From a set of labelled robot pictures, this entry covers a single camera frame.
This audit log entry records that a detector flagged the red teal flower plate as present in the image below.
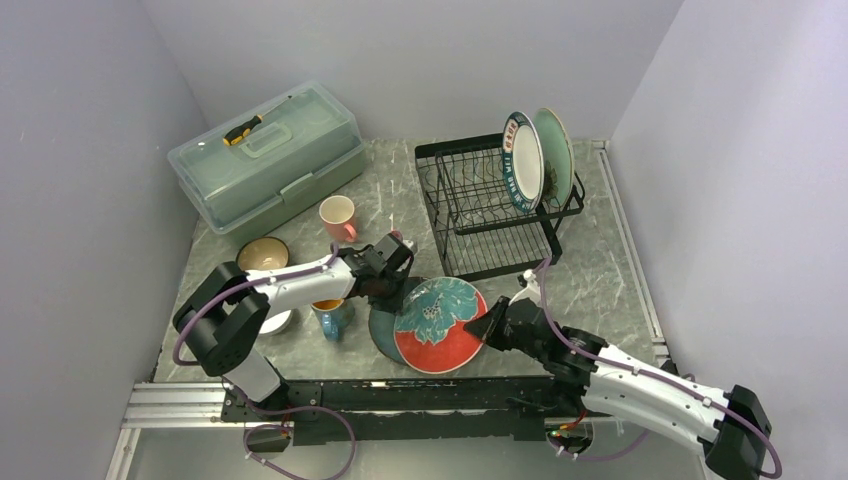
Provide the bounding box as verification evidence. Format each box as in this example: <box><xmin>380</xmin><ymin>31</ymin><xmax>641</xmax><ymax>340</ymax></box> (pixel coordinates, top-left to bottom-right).
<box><xmin>393</xmin><ymin>277</ymin><xmax>488</xmax><ymax>375</ymax></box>

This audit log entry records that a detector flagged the black wire dish rack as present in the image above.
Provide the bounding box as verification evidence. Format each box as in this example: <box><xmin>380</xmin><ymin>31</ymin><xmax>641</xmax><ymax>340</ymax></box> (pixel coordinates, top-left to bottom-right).
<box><xmin>414</xmin><ymin>133</ymin><xmax>585</xmax><ymax>281</ymax></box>

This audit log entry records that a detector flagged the light blue flower plate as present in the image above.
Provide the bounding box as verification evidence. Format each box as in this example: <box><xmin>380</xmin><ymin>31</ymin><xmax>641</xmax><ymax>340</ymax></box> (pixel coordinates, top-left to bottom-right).
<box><xmin>533</xmin><ymin>108</ymin><xmax>574</xmax><ymax>209</ymax></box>

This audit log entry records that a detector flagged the red teal rimmed plate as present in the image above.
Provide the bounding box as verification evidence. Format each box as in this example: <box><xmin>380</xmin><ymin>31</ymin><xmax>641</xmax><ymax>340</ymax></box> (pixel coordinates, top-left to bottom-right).
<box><xmin>501</xmin><ymin>111</ymin><xmax>545</xmax><ymax>213</ymax></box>

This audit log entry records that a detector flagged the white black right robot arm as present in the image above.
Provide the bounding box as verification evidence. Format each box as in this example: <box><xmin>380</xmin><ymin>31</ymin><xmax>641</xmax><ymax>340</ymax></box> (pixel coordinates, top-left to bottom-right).
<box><xmin>464</xmin><ymin>297</ymin><xmax>782</xmax><ymax>479</ymax></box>

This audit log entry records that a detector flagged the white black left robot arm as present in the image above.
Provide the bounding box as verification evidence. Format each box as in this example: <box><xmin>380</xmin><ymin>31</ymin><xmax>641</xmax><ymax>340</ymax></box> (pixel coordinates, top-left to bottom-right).
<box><xmin>172</xmin><ymin>232</ymin><xmax>417</xmax><ymax>420</ymax></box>

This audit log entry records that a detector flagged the dark blue speckled plate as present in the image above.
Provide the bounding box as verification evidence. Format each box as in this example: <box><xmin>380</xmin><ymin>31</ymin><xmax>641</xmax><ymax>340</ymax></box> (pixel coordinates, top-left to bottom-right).
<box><xmin>368</xmin><ymin>276</ymin><xmax>428</xmax><ymax>366</ymax></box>

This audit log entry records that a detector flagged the blue mug orange inside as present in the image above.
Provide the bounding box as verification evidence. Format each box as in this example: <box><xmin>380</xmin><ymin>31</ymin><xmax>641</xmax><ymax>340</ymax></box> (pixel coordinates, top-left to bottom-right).
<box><xmin>311</xmin><ymin>299</ymin><xmax>355</xmax><ymax>342</ymax></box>

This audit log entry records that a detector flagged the pink ceramic mug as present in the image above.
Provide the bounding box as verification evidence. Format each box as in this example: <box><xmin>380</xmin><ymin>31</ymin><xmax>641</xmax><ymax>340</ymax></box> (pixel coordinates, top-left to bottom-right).
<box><xmin>318</xmin><ymin>195</ymin><xmax>358</xmax><ymax>243</ymax></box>

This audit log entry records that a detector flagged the white ceramic bowl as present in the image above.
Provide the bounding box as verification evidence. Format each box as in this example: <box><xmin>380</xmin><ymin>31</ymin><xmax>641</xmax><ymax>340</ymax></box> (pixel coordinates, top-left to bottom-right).
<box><xmin>259</xmin><ymin>310</ymin><xmax>293</xmax><ymax>336</ymax></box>

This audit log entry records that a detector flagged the brown glazed bowl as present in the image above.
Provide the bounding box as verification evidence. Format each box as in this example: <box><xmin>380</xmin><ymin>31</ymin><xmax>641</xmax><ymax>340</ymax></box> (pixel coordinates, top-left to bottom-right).
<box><xmin>236</xmin><ymin>236</ymin><xmax>290</xmax><ymax>271</ymax></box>

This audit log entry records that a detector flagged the green translucent plastic storage box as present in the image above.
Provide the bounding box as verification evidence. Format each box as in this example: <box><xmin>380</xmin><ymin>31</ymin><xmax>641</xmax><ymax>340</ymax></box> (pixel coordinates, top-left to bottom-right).
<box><xmin>167</xmin><ymin>81</ymin><xmax>366</xmax><ymax>243</ymax></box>

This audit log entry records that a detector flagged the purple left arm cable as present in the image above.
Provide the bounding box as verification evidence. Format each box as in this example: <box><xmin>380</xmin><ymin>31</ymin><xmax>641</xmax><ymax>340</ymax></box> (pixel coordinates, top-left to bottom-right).
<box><xmin>172</xmin><ymin>241</ymin><xmax>342</xmax><ymax>367</ymax></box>

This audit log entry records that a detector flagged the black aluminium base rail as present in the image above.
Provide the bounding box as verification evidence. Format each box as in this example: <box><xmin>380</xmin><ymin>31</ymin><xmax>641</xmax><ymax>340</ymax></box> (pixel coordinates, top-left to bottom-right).
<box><xmin>123</xmin><ymin>376</ymin><xmax>592</xmax><ymax>446</ymax></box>

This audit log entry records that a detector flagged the yellow black handled screwdriver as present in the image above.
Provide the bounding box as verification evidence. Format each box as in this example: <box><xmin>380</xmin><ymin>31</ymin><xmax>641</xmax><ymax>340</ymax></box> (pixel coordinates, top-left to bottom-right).
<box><xmin>222</xmin><ymin>95</ymin><xmax>292</xmax><ymax>146</ymax></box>

